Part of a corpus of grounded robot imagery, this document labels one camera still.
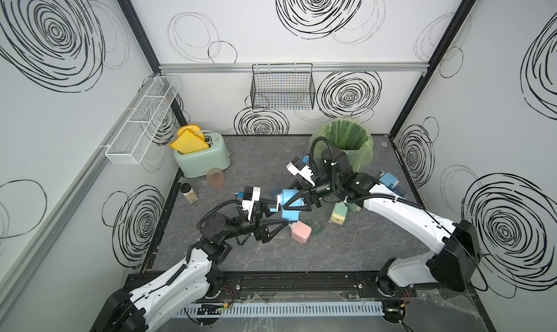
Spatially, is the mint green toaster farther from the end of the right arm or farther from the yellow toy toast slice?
the end of the right arm

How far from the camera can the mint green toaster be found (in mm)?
955

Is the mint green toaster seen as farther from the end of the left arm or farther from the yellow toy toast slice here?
the end of the left arm

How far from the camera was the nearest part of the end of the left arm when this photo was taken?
0.58 metres

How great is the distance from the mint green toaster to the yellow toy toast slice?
1 cm

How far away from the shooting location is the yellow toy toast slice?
35.9 inches
